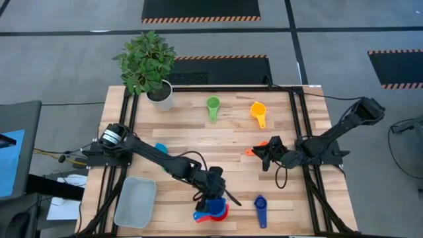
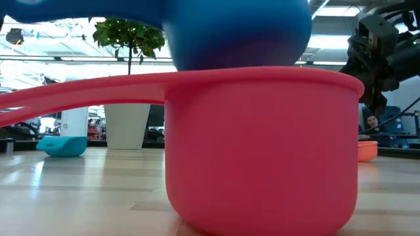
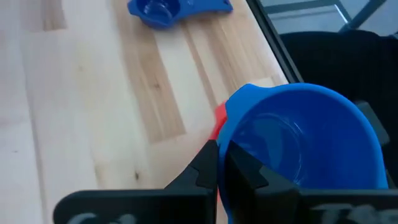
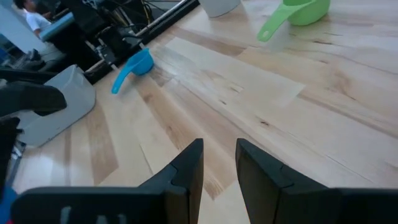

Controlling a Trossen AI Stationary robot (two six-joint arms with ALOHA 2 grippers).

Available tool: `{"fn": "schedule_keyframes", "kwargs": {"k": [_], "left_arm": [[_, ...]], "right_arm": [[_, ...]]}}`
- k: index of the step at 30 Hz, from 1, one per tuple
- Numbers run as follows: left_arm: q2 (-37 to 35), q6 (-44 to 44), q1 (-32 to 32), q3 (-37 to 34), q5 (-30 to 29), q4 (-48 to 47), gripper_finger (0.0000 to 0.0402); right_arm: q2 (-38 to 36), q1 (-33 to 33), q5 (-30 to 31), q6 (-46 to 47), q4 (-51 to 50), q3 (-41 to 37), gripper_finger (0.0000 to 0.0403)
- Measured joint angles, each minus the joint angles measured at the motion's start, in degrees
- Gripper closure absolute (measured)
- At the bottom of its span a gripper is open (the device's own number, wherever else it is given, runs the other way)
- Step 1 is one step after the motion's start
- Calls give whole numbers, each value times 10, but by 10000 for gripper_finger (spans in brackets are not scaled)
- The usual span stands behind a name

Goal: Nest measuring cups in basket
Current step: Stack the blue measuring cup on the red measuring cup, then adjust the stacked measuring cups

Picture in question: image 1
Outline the white paper sheet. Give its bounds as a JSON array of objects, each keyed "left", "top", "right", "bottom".
[{"left": 46, "top": 174, "right": 87, "bottom": 221}]

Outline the teal measuring cup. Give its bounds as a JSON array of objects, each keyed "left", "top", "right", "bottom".
[{"left": 154, "top": 142, "right": 169, "bottom": 172}]

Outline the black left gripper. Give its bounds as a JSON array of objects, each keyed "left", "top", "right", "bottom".
[{"left": 194, "top": 167, "right": 242, "bottom": 212}]

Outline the orange measuring cup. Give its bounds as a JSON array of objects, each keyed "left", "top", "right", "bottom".
[{"left": 245, "top": 141, "right": 269, "bottom": 157}]

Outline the red measuring cup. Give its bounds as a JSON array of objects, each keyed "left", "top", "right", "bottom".
[{"left": 195, "top": 204, "right": 230, "bottom": 224}]

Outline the black office chair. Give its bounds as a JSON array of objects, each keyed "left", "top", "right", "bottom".
[{"left": 0, "top": 193, "right": 41, "bottom": 238}]

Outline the dark blue measuring cup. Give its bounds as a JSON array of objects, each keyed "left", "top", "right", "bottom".
[{"left": 253, "top": 194, "right": 268, "bottom": 229}]

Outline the thin black cable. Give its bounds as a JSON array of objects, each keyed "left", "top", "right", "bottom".
[{"left": 303, "top": 91, "right": 365, "bottom": 102}]

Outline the black floor cable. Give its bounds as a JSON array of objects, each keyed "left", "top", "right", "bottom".
[{"left": 387, "top": 118, "right": 423, "bottom": 181}]

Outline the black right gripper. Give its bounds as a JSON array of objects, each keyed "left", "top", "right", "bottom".
[{"left": 252, "top": 135, "right": 291, "bottom": 172}]

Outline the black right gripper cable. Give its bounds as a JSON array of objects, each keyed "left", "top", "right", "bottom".
[{"left": 274, "top": 161, "right": 289, "bottom": 190}]

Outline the light blue measuring cup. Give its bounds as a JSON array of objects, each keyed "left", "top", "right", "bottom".
[{"left": 193, "top": 197, "right": 227, "bottom": 221}]

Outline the black desk bar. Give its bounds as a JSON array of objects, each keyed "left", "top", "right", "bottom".
[{"left": 26, "top": 174, "right": 85, "bottom": 201}]

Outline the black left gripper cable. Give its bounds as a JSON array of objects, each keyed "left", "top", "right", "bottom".
[{"left": 178, "top": 150, "right": 209, "bottom": 173}]

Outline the black mat with striped edge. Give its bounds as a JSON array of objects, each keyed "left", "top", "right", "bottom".
[
  {"left": 141, "top": 0, "right": 261, "bottom": 24},
  {"left": 167, "top": 54, "right": 274, "bottom": 85},
  {"left": 367, "top": 49, "right": 423, "bottom": 90}
]

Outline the blue sheet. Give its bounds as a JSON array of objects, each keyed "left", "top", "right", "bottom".
[{"left": 0, "top": 129, "right": 26, "bottom": 198}]

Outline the green measuring cup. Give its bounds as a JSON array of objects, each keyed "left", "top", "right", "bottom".
[{"left": 206, "top": 95, "right": 221, "bottom": 124}]

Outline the small black device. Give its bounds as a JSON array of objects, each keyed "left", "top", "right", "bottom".
[{"left": 0, "top": 134, "right": 17, "bottom": 149}]

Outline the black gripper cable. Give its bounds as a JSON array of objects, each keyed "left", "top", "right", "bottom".
[
  {"left": 178, "top": 150, "right": 209, "bottom": 173},
  {"left": 274, "top": 161, "right": 289, "bottom": 190}
]

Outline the yellow measuring cup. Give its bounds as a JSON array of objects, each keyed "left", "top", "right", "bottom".
[{"left": 250, "top": 101, "right": 268, "bottom": 130}]

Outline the grey plastic basket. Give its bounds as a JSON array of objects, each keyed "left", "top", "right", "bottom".
[{"left": 113, "top": 176, "right": 157, "bottom": 229}]

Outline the grey desk panel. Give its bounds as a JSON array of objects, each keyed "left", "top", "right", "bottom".
[{"left": 0, "top": 100, "right": 42, "bottom": 199}]

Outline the green leafy plant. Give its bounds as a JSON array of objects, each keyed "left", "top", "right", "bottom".
[{"left": 112, "top": 30, "right": 176, "bottom": 97}]

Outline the black aluminium table frame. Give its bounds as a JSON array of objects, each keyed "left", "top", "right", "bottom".
[{"left": 75, "top": 85, "right": 356, "bottom": 237}]

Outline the white plant pot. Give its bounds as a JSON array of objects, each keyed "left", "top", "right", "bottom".
[{"left": 145, "top": 79, "right": 174, "bottom": 112}]

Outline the yellow and black wire bundle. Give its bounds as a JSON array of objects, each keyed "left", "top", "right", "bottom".
[{"left": 32, "top": 147, "right": 87, "bottom": 166}]

